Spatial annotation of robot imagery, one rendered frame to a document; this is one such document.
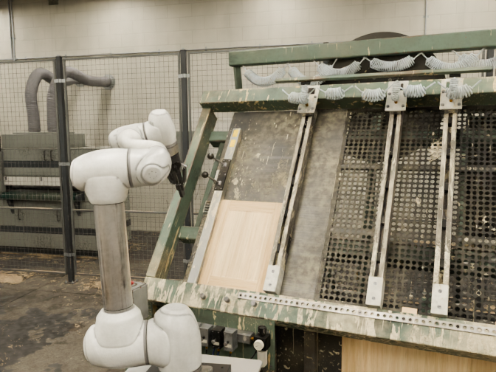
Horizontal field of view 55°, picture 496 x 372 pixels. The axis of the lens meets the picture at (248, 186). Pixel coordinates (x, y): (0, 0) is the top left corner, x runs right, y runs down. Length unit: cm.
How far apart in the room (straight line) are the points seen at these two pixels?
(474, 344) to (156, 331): 120
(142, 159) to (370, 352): 144
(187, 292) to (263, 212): 56
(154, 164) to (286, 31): 601
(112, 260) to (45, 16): 761
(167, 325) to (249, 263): 80
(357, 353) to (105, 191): 144
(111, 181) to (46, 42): 746
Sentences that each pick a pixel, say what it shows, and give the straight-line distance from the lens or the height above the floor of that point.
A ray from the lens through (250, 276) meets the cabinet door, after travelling 238.
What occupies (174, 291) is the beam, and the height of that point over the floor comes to 86.
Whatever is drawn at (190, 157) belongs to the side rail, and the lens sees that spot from 284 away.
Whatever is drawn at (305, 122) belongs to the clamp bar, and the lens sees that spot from 267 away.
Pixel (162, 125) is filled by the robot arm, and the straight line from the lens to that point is 213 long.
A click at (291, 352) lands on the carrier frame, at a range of 258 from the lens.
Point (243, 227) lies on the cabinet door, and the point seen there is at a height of 116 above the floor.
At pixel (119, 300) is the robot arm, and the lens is 172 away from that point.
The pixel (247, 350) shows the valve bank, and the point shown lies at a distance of 236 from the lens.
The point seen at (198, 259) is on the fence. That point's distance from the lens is 250.
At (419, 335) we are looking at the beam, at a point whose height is 84.
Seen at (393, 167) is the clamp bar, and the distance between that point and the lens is 240.
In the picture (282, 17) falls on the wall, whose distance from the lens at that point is 749.
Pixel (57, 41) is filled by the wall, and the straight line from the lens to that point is 887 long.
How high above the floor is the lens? 166
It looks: 7 degrees down
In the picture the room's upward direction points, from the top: 1 degrees counter-clockwise
